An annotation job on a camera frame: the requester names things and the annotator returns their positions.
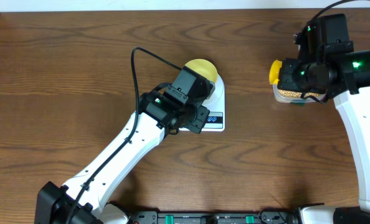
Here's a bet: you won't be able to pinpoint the white digital kitchen scale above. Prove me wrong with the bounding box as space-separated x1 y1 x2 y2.
178 73 226 133

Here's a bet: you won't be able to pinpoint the soybeans in container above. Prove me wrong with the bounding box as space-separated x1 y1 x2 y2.
278 90 321 98

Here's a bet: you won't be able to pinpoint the yellow plastic scoop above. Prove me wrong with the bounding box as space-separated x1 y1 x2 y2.
268 60 282 85

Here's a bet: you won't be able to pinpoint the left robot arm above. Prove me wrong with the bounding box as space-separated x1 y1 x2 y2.
34 90 210 223

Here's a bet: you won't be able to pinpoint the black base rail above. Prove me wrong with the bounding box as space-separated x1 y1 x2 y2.
126 209 301 224

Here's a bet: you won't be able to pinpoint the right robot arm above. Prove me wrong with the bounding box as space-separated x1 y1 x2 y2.
270 14 370 223

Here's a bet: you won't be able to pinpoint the clear plastic container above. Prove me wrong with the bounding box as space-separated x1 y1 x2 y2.
272 85 315 104

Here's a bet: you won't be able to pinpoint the yellow plastic bowl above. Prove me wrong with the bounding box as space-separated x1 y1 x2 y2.
184 58 218 83

